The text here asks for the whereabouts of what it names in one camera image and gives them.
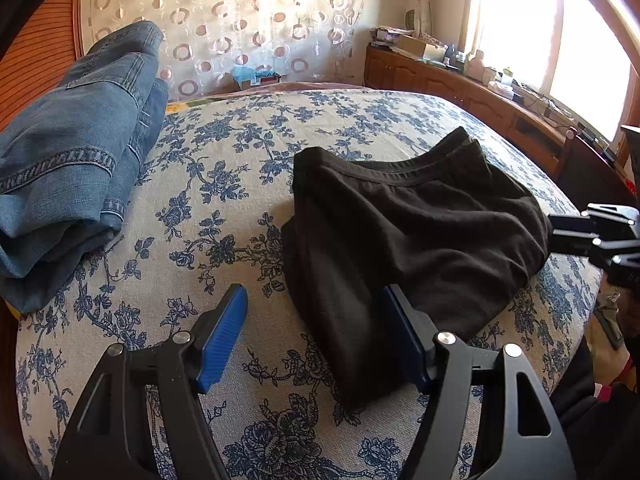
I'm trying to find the black pants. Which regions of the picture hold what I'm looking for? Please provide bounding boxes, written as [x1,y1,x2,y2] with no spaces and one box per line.
[282,129,551,410]

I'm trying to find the wooden sideboard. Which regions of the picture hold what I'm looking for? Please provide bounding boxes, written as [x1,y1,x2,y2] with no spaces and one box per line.
[363,44,564,177]

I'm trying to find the window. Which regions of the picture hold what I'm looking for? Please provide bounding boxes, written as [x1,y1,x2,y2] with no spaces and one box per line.
[465,0,632,146]

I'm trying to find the cardboard box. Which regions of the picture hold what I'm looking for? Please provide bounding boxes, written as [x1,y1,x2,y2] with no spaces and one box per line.
[397,35,447,62]

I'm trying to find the blue floral bedspread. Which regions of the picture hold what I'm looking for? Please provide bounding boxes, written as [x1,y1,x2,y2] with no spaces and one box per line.
[16,90,574,479]

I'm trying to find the folded blue jeans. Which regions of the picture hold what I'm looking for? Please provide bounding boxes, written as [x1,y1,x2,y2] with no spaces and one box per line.
[1,21,168,313]

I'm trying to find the circle patterned curtain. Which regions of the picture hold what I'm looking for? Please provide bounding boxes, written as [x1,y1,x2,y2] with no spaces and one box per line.
[81,0,364,102]

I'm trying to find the colourful floral blanket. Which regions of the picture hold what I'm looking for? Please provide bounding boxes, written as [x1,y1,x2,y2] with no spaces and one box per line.
[166,82,360,114]

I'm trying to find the blue tissue box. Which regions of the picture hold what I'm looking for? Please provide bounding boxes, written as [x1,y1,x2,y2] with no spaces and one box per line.
[231,66,281,90]

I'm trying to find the wooden slatted headboard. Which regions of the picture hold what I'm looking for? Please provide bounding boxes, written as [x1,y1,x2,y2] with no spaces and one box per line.
[1,0,82,127]

